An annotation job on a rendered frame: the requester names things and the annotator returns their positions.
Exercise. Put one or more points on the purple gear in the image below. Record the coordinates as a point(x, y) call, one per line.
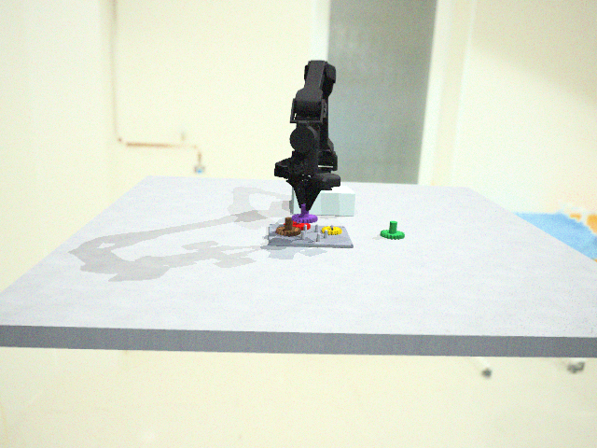
point(304, 216)

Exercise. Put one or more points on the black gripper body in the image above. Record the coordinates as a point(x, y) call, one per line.
point(322, 181)

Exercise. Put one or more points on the yellow gear with black stripe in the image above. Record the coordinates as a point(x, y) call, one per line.
point(336, 230)

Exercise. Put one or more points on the green gear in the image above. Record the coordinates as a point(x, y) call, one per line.
point(392, 233)

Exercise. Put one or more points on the red gear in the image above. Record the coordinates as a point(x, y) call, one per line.
point(301, 225)

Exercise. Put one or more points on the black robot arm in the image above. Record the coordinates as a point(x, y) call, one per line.
point(311, 108)

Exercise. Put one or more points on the brown gear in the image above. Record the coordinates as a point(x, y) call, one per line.
point(288, 229)

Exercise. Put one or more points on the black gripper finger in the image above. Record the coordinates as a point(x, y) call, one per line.
point(299, 190)
point(311, 194)

